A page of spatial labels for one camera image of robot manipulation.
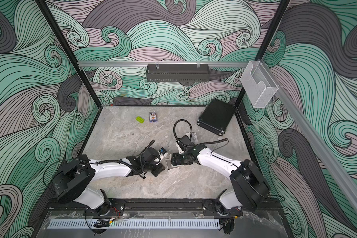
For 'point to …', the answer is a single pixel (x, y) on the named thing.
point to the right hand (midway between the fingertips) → (174, 162)
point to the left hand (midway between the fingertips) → (164, 165)
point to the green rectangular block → (140, 119)
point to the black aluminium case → (216, 116)
